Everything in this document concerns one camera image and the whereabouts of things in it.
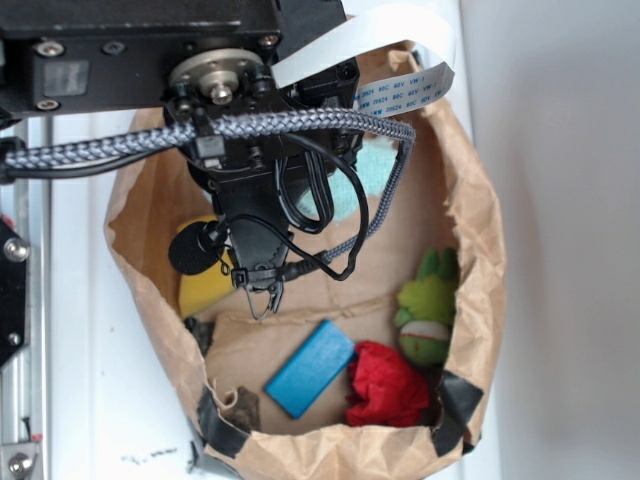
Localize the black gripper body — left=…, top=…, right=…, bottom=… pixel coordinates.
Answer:
left=164, top=55, right=362, bottom=306

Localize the light blue terry cloth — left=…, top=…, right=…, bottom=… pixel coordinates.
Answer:
left=294, top=137, right=397, bottom=230

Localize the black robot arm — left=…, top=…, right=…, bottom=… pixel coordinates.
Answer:
left=1, top=1, right=361, bottom=311

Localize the black foam microphone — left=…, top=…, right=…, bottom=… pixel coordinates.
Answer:
left=168, top=221, right=227, bottom=276

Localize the yellow sponge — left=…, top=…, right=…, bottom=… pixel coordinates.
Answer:
left=177, top=215, right=235, bottom=318

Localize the blue rectangular block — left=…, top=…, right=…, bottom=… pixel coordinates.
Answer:
left=264, top=319, right=355, bottom=419

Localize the green plush toy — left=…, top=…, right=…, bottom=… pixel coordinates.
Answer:
left=393, top=247, right=459, bottom=368

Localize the brown paper bag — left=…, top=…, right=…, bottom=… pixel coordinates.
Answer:
left=105, top=100, right=506, bottom=479

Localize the red crumpled paper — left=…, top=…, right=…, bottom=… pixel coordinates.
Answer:
left=345, top=341, right=430, bottom=428

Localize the black metal mounting plate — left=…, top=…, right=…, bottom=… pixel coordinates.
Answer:
left=0, top=215, right=30, bottom=368

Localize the grey braided cable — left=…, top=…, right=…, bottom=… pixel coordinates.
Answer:
left=0, top=107, right=418, bottom=276

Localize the white flat ribbon cable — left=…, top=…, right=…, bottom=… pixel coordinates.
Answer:
left=272, top=6, right=459, bottom=121

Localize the thin black cable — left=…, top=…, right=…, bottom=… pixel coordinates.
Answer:
left=0, top=129, right=371, bottom=321

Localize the aluminium frame rail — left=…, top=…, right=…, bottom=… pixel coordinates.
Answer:
left=0, top=119, right=57, bottom=480

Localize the metal corner bracket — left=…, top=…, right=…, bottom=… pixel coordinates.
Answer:
left=0, top=441, right=44, bottom=480

